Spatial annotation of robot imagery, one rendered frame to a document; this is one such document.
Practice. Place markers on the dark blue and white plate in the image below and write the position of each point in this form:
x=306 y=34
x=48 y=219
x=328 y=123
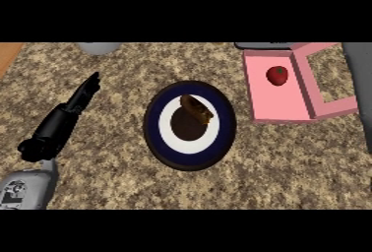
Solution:
x=154 y=131

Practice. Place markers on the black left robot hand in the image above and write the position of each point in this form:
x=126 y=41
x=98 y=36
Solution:
x=54 y=126

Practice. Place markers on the grey appliance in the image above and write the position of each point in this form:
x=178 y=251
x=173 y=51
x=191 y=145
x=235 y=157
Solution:
x=362 y=82

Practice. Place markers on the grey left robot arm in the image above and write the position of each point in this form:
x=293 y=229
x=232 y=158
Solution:
x=29 y=188

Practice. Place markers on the pale grey round container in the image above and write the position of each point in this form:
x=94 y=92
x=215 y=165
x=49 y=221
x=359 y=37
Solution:
x=99 y=47

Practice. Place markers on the pink open box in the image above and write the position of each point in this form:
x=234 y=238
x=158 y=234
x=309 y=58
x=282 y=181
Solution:
x=277 y=101

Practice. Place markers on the brown food piece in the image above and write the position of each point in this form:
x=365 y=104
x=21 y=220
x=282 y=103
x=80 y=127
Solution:
x=198 y=108

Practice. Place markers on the dark grey flat object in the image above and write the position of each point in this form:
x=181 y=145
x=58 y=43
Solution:
x=263 y=45

